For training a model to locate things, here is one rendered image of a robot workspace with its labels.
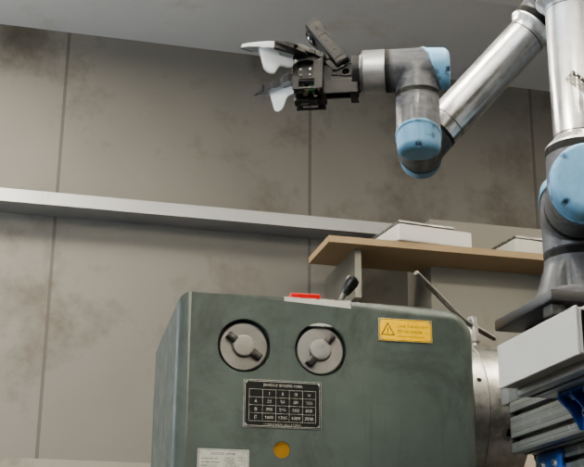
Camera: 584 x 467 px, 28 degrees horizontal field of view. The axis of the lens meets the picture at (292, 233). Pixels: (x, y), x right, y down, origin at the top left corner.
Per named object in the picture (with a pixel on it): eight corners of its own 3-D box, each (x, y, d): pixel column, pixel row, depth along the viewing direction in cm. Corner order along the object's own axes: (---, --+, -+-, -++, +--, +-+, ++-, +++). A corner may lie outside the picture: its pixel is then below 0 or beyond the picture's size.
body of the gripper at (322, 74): (287, 88, 197) (358, 84, 196) (288, 45, 201) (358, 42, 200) (293, 111, 204) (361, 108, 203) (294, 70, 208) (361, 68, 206)
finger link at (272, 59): (247, 60, 193) (296, 77, 197) (249, 31, 196) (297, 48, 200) (239, 69, 196) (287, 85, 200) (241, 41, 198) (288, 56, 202)
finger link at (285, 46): (278, 44, 196) (323, 58, 200) (278, 36, 197) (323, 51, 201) (265, 57, 200) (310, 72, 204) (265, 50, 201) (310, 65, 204)
